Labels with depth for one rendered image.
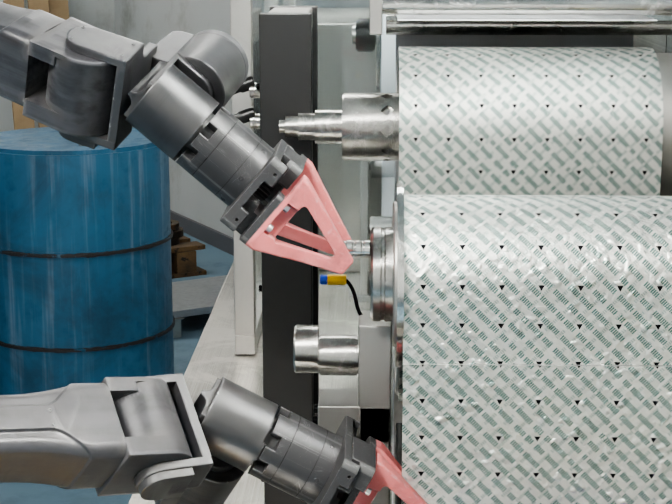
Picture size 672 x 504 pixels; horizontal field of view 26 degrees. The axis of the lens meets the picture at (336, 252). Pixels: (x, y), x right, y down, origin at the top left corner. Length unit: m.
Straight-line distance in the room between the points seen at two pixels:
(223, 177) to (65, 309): 3.28
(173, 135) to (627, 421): 0.41
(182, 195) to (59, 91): 6.53
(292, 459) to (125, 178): 3.28
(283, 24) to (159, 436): 0.49
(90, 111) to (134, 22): 7.03
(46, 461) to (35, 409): 0.04
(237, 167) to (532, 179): 0.32
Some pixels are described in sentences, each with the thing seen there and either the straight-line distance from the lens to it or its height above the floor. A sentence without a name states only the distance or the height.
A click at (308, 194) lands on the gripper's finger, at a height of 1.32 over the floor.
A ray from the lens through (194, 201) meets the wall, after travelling 7.52.
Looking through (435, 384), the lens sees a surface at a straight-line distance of 1.11.
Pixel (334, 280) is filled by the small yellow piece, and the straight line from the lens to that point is 1.21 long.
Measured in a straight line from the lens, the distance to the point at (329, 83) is 2.11.
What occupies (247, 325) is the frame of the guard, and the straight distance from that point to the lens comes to 2.17.
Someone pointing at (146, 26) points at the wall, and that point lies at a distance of 8.00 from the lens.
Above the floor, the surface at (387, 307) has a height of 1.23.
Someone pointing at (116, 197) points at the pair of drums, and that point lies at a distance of 4.34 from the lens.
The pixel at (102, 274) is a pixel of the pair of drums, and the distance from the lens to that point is 4.36.
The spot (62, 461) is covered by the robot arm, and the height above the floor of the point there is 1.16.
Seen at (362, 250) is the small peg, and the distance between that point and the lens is 1.14.
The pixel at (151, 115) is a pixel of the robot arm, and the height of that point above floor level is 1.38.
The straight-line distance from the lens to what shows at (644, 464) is 1.15.
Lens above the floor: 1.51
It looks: 12 degrees down
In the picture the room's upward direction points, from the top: straight up
